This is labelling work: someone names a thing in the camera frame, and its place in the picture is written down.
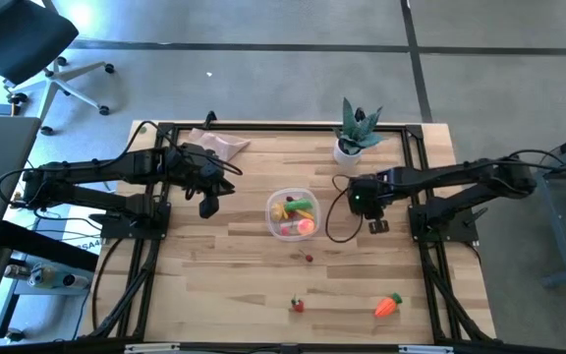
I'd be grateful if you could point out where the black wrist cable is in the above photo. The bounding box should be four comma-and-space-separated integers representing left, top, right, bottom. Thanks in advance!
323, 173, 366, 245
184, 146, 244, 177

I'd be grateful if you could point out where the green plant in white pot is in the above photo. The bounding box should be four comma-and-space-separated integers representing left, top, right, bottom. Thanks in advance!
332, 96, 386, 166

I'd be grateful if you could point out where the black office chair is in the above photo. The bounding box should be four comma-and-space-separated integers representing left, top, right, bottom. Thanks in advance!
0, 0, 116, 137

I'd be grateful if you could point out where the black desk leg beam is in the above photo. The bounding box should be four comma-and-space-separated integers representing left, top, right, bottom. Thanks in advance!
0, 220, 100, 271

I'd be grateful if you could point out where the white edge bracket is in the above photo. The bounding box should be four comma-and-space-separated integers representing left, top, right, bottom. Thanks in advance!
124, 343, 182, 354
397, 344, 455, 354

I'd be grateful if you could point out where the green toy pea pod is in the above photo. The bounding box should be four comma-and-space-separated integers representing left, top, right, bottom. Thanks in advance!
284, 197, 314, 213

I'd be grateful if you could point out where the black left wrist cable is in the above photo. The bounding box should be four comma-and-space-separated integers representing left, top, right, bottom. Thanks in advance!
184, 146, 244, 177

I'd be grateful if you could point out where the clear plastic tupperware container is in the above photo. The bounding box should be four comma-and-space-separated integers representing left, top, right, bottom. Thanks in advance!
264, 187, 322, 243

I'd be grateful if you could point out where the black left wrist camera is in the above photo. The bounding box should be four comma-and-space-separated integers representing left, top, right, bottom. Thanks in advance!
198, 195, 221, 220

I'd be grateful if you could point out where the orange toy carrot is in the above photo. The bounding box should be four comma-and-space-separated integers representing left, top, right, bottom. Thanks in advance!
373, 292, 404, 319

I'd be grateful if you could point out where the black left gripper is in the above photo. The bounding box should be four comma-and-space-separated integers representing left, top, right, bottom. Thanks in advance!
177, 142, 237, 198

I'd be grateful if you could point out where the black aluminium table frame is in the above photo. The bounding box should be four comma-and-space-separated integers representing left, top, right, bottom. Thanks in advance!
79, 121, 499, 348

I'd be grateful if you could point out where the pale pink cloth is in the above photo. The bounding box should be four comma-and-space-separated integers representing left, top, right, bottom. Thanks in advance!
187, 128, 253, 163

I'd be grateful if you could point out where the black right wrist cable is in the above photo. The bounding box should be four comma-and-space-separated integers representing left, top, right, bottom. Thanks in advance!
323, 173, 366, 245

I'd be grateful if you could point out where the white paper sheet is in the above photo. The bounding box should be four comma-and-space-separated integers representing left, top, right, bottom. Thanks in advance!
61, 215, 110, 256

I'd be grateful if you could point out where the blue grey metal desk frame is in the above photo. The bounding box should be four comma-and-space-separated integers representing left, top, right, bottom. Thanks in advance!
514, 122, 566, 289

